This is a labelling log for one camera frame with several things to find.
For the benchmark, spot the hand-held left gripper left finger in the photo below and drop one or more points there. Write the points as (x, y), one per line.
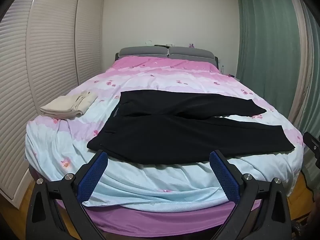
(92, 177)

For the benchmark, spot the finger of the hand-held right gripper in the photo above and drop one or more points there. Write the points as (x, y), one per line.
(312, 142)

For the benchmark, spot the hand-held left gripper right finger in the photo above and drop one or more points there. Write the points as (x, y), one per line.
(223, 177)

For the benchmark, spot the black pants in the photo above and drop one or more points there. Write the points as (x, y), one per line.
(175, 132)

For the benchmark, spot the purple bed sheet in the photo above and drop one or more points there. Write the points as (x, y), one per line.
(160, 220)

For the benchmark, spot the folded beige cloth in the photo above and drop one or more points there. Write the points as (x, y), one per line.
(66, 105)

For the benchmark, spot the beige curtain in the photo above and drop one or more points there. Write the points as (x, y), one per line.
(301, 62)

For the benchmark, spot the clear bottle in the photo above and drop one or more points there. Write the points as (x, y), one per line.
(222, 69)

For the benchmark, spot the pink floral bedspread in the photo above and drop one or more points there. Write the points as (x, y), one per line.
(155, 77)

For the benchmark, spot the white louvered wardrobe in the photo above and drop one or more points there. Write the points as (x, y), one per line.
(42, 67)

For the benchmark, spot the purple toy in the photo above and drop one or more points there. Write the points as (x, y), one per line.
(192, 45)

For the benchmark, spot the grey padded headboard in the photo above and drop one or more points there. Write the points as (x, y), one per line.
(165, 51)

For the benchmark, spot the dark flat books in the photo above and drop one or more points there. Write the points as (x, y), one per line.
(163, 45)

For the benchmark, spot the small white object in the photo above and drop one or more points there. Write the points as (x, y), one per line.
(149, 42)

